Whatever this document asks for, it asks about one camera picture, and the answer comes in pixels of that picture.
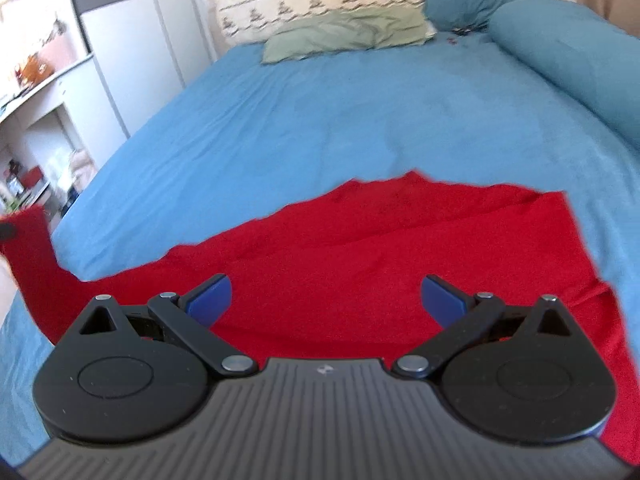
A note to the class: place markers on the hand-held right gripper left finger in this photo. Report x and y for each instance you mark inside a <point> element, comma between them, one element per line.
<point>212,300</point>

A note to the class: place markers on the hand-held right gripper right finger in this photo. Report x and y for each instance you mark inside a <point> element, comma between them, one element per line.
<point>440,298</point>

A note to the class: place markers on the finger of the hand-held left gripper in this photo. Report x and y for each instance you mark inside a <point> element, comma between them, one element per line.
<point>7,231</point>

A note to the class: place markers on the red garment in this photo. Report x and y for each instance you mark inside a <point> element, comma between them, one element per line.
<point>350,270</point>

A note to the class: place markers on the red box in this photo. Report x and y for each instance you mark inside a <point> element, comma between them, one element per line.
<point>34,176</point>

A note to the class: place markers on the white shelf unit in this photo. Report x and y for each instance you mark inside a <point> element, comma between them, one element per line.
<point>35,110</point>

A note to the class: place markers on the blue bed sheet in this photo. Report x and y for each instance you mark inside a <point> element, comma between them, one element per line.
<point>320,125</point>

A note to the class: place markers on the white wardrobe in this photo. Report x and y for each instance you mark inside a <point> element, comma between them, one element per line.
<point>140,45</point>

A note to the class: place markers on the rolled blue blanket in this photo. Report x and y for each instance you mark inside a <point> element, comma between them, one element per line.
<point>575,55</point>

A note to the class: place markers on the green pillow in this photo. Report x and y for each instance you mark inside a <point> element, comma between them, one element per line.
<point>345,34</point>

